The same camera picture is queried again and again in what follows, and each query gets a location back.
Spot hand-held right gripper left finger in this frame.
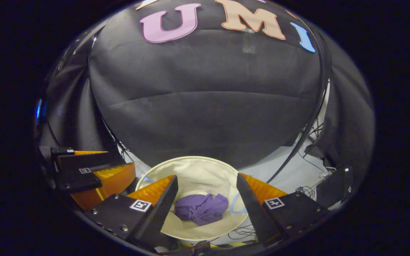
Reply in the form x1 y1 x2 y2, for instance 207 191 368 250
83 174 179 249

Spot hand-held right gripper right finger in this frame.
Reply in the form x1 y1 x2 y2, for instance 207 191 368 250
236 173 331 246

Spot purple ribbed jacket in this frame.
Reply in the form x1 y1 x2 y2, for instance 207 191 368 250
174 193 229 226

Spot cream laundry hamper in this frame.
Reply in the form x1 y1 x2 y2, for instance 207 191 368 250
136 156 250 242

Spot black clothes rack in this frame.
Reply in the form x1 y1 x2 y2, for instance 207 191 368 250
91 21 333 183

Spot yellow black hazard tape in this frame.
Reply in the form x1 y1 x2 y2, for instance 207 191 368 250
178 241 257 249

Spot black box device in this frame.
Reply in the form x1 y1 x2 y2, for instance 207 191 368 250
315 165 353 209

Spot black tripod stand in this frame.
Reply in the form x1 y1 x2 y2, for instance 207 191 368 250
308 121 326 143

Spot black backdrop cloth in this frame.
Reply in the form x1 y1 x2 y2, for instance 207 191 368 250
36 0 375 199

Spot thin floor cables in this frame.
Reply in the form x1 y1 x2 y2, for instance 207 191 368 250
226 224 259 243

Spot black floor cables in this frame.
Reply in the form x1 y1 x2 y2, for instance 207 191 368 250
295 151 333 200

